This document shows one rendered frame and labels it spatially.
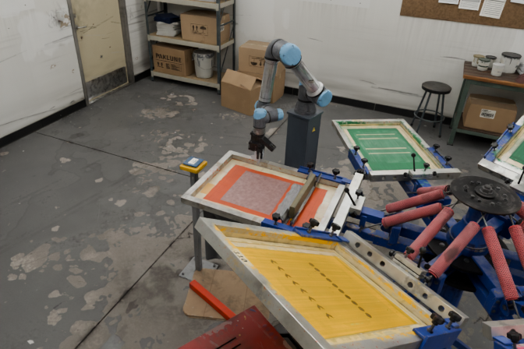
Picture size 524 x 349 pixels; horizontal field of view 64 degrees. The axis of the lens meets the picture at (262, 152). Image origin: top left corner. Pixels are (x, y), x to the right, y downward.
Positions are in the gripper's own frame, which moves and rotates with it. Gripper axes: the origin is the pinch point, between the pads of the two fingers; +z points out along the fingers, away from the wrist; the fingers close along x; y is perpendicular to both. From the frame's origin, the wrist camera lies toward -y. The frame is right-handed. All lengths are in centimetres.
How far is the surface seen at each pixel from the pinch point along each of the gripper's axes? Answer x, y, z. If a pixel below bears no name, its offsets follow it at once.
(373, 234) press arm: 30, -79, 6
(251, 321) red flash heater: 120, -48, -12
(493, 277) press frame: 48, -133, -5
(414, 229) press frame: 29, -97, -4
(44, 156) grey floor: -56, 270, 105
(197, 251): 17, 37, 78
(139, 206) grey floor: -31, 127, 102
